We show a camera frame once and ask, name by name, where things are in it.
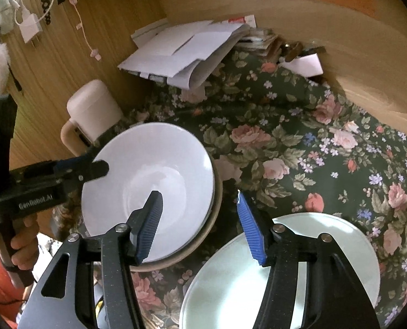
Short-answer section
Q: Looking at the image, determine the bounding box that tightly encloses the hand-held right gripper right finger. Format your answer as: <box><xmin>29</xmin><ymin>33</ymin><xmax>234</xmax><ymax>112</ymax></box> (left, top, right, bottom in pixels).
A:
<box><xmin>236</xmin><ymin>192</ymin><xmax>380</xmax><ymax>329</ymax></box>

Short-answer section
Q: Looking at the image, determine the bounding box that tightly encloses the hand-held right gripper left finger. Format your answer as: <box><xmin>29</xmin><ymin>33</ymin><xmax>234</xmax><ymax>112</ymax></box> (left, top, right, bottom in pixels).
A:
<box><xmin>17</xmin><ymin>190</ymin><xmax>165</xmax><ymax>329</ymax></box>

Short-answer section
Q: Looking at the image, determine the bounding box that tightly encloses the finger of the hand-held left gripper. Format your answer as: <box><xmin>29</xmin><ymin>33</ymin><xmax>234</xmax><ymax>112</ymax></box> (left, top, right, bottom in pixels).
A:
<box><xmin>51</xmin><ymin>154</ymin><xmax>92</xmax><ymax>172</ymax></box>
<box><xmin>55</xmin><ymin>158</ymin><xmax>110</xmax><ymax>192</ymax></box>

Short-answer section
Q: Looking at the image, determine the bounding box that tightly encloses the pink bowl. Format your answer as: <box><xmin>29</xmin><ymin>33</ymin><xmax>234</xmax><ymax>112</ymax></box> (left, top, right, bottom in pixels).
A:
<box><xmin>130</xmin><ymin>164</ymin><xmax>223</xmax><ymax>273</ymax></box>

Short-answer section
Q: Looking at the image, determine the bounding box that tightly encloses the white bowl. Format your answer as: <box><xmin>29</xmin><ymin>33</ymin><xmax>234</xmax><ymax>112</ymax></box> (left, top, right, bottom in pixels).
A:
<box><xmin>81</xmin><ymin>122</ymin><xmax>215</xmax><ymax>261</ymax></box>

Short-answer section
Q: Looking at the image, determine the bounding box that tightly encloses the teal plate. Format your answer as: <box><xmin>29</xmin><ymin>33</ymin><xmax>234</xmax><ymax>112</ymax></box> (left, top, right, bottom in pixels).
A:
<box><xmin>179</xmin><ymin>212</ymin><xmax>380</xmax><ymax>329</ymax></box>

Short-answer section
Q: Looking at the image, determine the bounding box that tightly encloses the person's left hand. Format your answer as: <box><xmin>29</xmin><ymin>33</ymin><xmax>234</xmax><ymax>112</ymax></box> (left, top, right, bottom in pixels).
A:
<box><xmin>0</xmin><ymin>217</ymin><xmax>40</xmax><ymax>264</ymax></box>

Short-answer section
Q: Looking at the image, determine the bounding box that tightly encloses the pink mug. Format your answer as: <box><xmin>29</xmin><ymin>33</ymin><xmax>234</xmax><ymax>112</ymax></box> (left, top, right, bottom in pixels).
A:
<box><xmin>60</xmin><ymin>80</ymin><xmax>124</xmax><ymax>158</ymax></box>

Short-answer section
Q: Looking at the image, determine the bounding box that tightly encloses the floral tablecloth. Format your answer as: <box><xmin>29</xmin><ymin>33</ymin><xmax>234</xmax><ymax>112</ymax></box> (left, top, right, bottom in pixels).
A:
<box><xmin>53</xmin><ymin>50</ymin><xmax>407</xmax><ymax>329</ymax></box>

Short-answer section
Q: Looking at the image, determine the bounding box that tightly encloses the white charger adapter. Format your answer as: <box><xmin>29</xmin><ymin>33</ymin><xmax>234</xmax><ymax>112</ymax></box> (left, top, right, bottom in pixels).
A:
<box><xmin>19</xmin><ymin>14</ymin><xmax>42</xmax><ymax>47</ymax></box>

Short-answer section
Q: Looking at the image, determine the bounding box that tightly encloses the pile of white papers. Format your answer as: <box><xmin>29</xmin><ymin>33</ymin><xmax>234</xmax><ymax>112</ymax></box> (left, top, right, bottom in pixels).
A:
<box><xmin>117</xmin><ymin>20</ymin><xmax>252</xmax><ymax>90</ymax></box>

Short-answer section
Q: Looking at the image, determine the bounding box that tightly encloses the white fluffy headband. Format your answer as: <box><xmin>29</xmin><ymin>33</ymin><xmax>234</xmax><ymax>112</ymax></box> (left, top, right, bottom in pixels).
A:
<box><xmin>0</xmin><ymin>0</ymin><xmax>19</xmax><ymax>36</ymax></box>

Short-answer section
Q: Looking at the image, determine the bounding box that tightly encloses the black lace headband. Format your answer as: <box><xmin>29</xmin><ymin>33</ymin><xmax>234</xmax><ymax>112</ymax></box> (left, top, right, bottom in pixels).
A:
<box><xmin>36</xmin><ymin>0</ymin><xmax>53</xmax><ymax>26</ymax></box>

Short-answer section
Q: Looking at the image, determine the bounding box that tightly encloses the small white box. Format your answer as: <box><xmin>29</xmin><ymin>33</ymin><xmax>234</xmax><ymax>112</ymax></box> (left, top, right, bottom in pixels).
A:
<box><xmin>279</xmin><ymin>53</ymin><xmax>325</xmax><ymax>77</ymax></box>

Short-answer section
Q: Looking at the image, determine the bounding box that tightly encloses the stack of printed booklets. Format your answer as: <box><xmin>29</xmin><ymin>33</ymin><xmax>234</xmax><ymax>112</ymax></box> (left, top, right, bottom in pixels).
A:
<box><xmin>236</xmin><ymin>27</ymin><xmax>279</xmax><ymax>55</ymax></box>

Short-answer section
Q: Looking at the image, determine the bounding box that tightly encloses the red and white tube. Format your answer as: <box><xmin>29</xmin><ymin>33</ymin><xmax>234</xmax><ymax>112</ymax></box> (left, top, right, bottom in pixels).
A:
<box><xmin>226</xmin><ymin>14</ymin><xmax>257</xmax><ymax>26</ymax></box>

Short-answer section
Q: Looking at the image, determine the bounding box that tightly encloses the white charging cable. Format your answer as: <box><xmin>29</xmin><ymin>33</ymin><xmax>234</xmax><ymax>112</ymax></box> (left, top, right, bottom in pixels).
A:
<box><xmin>13</xmin><ymin>0</ymin><xmax>101</xmax><ymax>60</ymax></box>

